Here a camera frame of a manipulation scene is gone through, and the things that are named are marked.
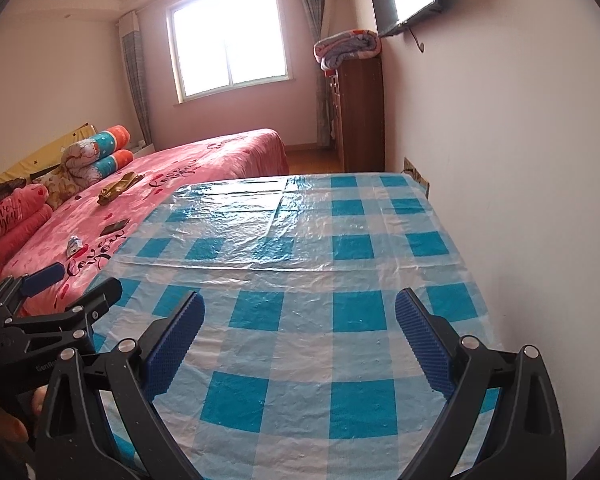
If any yellow headboard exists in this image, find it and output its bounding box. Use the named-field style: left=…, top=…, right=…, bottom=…
left=0, top=121, right=101, bottom=196

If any grey checked curtain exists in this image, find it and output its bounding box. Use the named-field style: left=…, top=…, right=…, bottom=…
left=117, top=10, right=153, bottom=148
left=290, top=0, right=337, bottom=148

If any bed with pink printed blanket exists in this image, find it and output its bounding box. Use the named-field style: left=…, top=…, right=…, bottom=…
left=0, top=127, right=291, bottom=318

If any blue checked plastic tablecloth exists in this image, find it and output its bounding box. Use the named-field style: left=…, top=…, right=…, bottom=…
left=82, top=172, right=503, bottom=480

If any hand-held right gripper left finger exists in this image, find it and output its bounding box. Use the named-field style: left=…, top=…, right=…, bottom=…
left=32, top=289, right=206, bottom=480

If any brown wooden cabinet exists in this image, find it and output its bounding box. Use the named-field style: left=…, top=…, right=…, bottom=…
left=326, top=55, right=386, bottom=173

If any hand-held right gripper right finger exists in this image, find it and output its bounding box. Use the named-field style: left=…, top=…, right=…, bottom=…
left=394, top=287, right=568, bottom=480

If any person's left hand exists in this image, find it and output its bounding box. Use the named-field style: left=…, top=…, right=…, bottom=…
left=0, top=382, right=51, bottom=446

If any rolled blue and orange quilt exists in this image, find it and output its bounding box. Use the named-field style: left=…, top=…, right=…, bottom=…
left=61, top=125, right=136, bottom=191

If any gold cloth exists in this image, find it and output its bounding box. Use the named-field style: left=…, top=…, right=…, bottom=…
left=97, top=171, right=145, bottom=206

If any window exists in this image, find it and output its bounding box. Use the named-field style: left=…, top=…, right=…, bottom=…
left=167, top=0, right=291, bottom=103

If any brown cardboard piece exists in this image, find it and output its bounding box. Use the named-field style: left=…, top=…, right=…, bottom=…
left=403, top=156, right=432, bottom=196

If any dark brown cloth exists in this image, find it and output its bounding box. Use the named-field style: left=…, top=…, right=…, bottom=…
left=0, top=178, right=28, bottom=206

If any gold floral pillow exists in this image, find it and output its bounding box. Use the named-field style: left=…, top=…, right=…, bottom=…
left=32, top=167, right=78, bottom=211

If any folded grey and pink blanket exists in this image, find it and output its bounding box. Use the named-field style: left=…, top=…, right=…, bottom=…
left=313, top=27, right=382, bottom=71

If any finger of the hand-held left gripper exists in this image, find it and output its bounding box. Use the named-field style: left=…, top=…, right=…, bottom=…
left=0, top=261, right=66, bottom=311
left=2, top=276, right=123, bottom=356

